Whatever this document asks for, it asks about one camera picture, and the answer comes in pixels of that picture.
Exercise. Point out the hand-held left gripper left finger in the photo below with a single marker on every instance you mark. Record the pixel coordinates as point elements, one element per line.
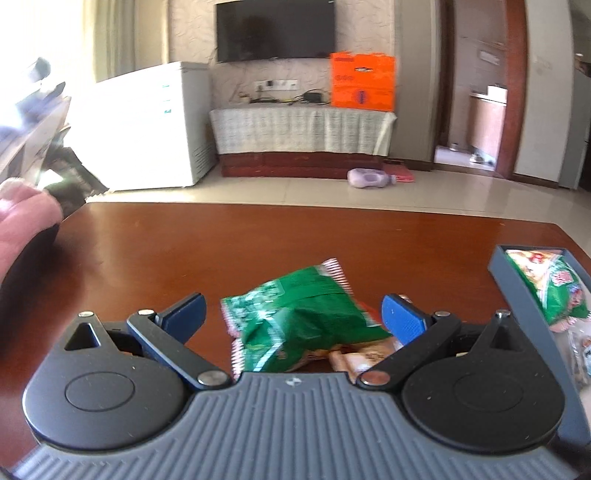
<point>187,314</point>

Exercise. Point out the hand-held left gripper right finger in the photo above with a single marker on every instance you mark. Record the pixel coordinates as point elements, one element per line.
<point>402,323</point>

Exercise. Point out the brown snack packet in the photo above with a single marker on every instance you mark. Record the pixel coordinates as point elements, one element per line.
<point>364,357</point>

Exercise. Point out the green striped-edge snack bag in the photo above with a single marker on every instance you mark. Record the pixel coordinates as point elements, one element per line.
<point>295,314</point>

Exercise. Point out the grey storage box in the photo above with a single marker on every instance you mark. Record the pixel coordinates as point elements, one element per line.
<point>521,304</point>

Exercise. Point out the person's right hand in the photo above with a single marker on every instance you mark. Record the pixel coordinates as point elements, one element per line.
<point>25,212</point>

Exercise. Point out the white chest freezer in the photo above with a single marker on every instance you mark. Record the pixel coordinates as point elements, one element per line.
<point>143,129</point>

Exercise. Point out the purple plastic bottle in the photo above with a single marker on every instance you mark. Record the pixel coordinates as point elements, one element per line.
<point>367,179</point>

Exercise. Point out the green red-print snack bag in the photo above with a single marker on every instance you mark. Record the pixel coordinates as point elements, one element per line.
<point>554,286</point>

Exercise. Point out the clear snack packet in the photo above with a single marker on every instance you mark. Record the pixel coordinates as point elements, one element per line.
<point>577,350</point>

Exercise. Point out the dark wooden tv cabinet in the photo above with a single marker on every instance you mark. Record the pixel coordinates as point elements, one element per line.
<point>300,164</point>

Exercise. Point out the wooden kitchen cabinet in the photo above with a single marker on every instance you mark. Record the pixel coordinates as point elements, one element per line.
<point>485,122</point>

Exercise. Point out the pale patterned table cloth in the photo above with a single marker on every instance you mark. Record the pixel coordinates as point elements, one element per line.
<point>300,129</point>

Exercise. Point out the black power adapter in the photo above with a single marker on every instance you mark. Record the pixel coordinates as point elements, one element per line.
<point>314,97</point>

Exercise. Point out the orange cardboard box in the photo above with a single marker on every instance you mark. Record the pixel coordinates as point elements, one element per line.
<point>362,81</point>

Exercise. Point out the white appliance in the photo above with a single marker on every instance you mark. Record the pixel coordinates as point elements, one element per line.
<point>497,92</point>

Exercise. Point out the silver refrigerator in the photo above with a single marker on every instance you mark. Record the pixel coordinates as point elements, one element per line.
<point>577,138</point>

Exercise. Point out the white wall outlet strip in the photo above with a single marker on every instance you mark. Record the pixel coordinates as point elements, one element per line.
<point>276,85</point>

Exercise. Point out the black wall television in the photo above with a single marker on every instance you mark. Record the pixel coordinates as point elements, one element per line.
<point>275,30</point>

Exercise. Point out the brown wooden door frame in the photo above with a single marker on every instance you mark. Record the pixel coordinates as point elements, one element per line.
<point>515,87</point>

